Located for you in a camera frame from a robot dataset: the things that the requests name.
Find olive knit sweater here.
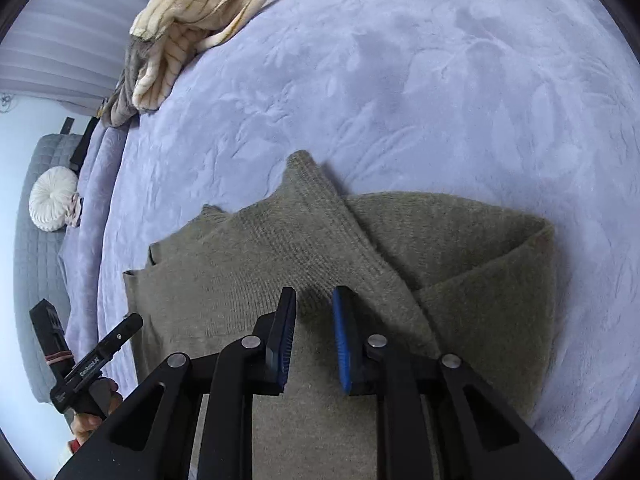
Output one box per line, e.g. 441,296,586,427
122,150,557,480

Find cream striped garment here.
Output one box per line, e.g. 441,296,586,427
131,0,321,111

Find white round pleated cushion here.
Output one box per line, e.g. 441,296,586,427
28,167,81,232

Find pale pleated curtain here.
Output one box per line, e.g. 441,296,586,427
0,0,191,106

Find grey-brown fuzzy garment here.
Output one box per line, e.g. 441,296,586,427
102,35,151,128

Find long black strap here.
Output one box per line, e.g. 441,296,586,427
70,117,98,171

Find person's left hand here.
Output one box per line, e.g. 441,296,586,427
70,380,123,446

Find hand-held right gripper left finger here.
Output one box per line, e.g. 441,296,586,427
55,286,298,480

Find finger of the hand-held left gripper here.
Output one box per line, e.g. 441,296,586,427
97,312,144,359

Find lavender plush blanket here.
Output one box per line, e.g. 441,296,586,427
57,0,640,480

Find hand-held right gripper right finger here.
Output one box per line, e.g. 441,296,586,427
332,286,576,480

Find grey quilted sofa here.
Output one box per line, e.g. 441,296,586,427
12,133,83,403

